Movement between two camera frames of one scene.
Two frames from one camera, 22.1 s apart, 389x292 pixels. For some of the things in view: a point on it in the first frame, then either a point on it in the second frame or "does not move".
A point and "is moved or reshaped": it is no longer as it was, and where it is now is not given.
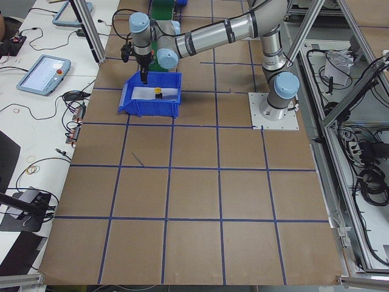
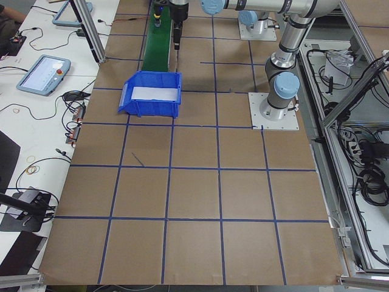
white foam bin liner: x=149 y=93 does not move
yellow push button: x=158 y=94 is moved or reshaped
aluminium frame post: x=90 y=29 does not move
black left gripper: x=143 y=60 to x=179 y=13
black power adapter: x=81 y=33 does not move
